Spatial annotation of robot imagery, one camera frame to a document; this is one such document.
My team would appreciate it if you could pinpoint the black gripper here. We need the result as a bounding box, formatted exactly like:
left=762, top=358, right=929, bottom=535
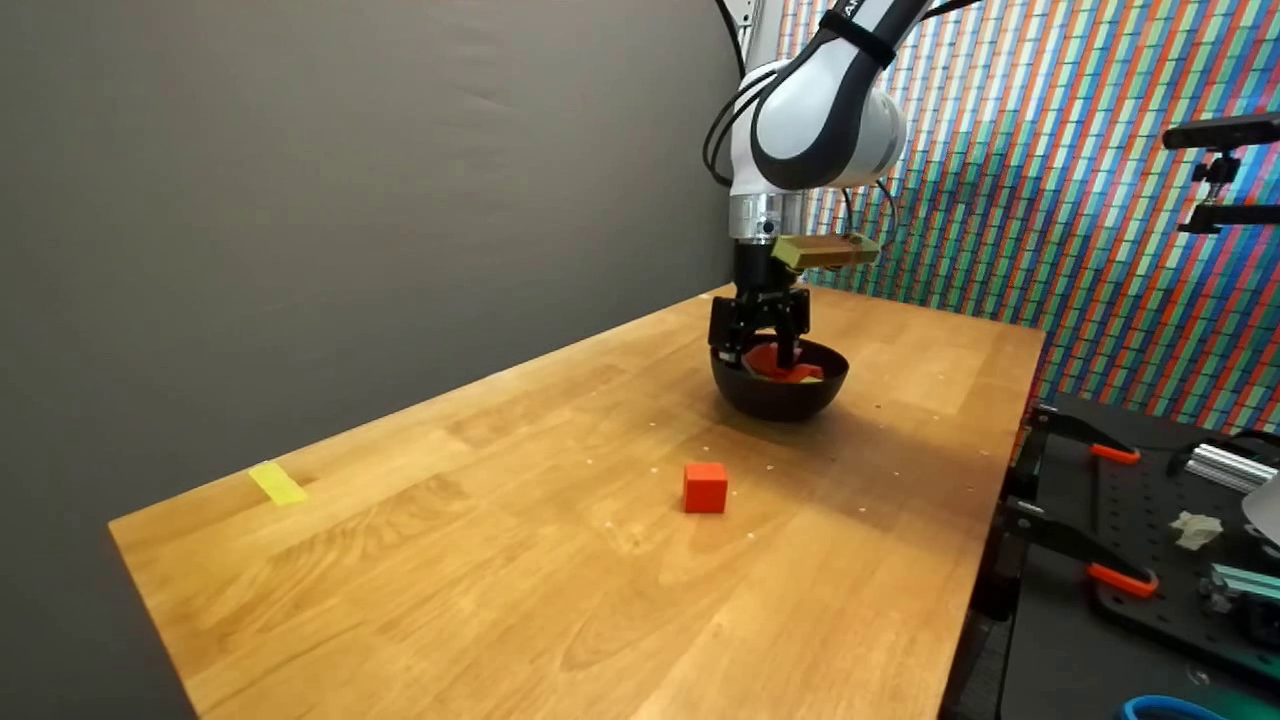
left=706, top=238, right=811, bottom=370

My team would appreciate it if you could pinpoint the black bowl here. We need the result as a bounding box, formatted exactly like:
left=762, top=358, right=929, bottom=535
left=706, top=334, right=853, bottom=426

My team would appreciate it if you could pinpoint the multicoloured patterned backdrop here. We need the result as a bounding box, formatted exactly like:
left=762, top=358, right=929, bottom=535
left=776, top=0, right=1280, bottom=435

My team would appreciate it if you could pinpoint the white crumpled lump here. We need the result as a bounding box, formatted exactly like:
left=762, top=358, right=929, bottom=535
left=1173, top=509, right=1227, bottom=550

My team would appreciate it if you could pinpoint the silver aluminium bar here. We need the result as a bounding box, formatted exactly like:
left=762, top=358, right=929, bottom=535
left=1181, top=435, right=1280, bottom=498

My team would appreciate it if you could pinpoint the black perforated breadboard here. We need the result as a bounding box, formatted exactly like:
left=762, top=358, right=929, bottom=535
left=953, top=391, right=1280, bottom=720

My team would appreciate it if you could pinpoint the yellow tape strip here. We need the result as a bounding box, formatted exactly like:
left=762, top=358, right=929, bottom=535
left=245, top=460, right=310, bottom=513

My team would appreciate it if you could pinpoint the grey fabric backdrop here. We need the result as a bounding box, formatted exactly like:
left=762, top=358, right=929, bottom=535
left=0, top=0, right=752, bottom=720

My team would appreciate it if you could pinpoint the pale round disc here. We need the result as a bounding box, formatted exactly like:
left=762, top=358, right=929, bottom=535
left=1235, top=472, right=1280, bottom=550

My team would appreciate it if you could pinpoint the beige wrist camera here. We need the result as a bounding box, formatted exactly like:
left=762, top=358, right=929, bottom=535
left=772, top=226, right=885, bottom=274

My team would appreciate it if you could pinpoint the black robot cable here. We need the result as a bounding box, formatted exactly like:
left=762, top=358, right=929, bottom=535
left=698, top=54, right=772, bottom=192

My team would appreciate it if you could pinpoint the black clamp orange handle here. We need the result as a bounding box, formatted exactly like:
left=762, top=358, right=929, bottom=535
left=998, top=496, right=1164, bottom=602
left=1024, top=400, right=1148, bottom=472

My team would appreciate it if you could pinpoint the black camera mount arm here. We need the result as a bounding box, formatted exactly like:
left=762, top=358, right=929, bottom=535
left=1157, top=112, right=1280, bottom=237

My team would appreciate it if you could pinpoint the teal metal bracket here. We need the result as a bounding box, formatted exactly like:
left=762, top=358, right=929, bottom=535
left=1195, top=554, right=1280, bottom=618

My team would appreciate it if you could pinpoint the blue handled tool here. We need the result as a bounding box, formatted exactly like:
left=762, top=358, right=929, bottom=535
left=1117, top=690, right=1230, bottom=720

